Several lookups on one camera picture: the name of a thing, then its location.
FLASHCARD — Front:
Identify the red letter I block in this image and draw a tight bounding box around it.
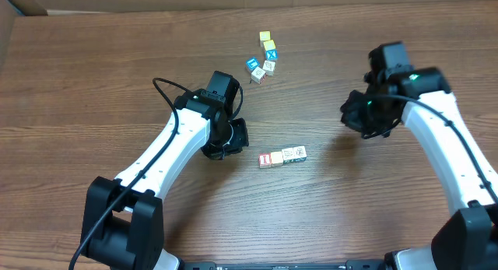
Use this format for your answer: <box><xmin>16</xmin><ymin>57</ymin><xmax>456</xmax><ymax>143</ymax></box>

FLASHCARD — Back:
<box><xmin>258</xmin><ymin>153</ymin><xmax>272</xmax><ymax>168</ymax></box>

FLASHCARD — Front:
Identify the wooden letter K block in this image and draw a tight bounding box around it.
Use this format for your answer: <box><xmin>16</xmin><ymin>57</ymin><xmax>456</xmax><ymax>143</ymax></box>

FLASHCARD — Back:
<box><xmin>270</xmin><ymin>151</ymin><xmax>284</xmax><ymax>167</ymax></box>

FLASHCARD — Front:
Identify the wooden ladybug block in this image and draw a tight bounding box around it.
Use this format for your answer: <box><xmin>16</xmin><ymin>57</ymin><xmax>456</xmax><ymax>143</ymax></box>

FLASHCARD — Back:
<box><xmin>282</xmin><ymin>147</ymin><xmax>296</xmax><ymax>164</ymax></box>

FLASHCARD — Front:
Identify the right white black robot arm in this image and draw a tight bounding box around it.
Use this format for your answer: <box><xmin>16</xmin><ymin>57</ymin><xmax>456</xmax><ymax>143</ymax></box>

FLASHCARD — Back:
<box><xmin>340</xmin><ymin>42</ymin><xmax>497</xmax><ymax>269</ymax></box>

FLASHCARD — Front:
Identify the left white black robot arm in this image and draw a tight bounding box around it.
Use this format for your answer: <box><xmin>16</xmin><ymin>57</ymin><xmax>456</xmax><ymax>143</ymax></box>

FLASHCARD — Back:
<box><xmin>69</xmin><ymin>71</ymin><xmax>249</xmax><ymax>270</ymax></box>

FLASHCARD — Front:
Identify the wooden letter O block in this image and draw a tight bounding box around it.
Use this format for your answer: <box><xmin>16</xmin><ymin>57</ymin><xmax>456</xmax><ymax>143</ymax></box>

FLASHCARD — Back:
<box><xmin>251</xmin><ymin>67</ymin><xmax>267</xmax><ymax>84</ymax></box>

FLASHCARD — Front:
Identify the blue letter L block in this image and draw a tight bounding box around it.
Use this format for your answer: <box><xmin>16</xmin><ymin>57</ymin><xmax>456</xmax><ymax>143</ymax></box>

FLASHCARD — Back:
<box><xmin>245</xmin><ymin>57</ymin><xmax>260</xmax><ymax>73</ymax></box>

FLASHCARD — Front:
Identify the wooden turtle block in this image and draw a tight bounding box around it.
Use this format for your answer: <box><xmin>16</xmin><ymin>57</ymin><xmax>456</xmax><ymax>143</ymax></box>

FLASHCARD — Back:
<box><xmin>261</xmin><ymin>60</ymin><xmax>276</xmax><ymax>76</ymax></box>

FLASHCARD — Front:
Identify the blue letter X block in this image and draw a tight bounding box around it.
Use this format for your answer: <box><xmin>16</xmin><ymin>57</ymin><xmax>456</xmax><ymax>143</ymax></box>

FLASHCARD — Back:
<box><xmin>265</xmin><ymin>49</ymin><xmax>279</xmax><ymax>61</ymax></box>

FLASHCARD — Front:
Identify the yellow block near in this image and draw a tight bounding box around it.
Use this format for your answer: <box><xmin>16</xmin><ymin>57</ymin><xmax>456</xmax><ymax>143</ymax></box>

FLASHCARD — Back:
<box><xmin>263</xmin><ymin>40</ymin><xmax>276</xmax><ymax>51</ymax></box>

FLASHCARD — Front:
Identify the yellow block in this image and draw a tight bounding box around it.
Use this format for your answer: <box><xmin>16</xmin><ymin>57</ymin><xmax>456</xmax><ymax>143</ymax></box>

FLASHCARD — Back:
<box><xmin>263</xmin><ymin>40</ymin><xmax>276</xmax><ymax>51</ymax></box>
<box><xmin>259</xmin><ymin>31</ymin><xmax>271</xmax><ymax>44</ymax></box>

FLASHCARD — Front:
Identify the yellow block far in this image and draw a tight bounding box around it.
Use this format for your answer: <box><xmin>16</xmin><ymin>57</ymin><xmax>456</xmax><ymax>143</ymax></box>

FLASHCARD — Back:
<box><xmin>259</xmin><ymin>31</ymin><xmax>271</xmax><ymax>44</ymax></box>

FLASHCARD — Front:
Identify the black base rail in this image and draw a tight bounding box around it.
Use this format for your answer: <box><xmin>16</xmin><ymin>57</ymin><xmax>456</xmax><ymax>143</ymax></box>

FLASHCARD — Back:
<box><xmin>179</xmin><ymin>259</ymin><xmax>391</xmax><ymax>270</ymax></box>

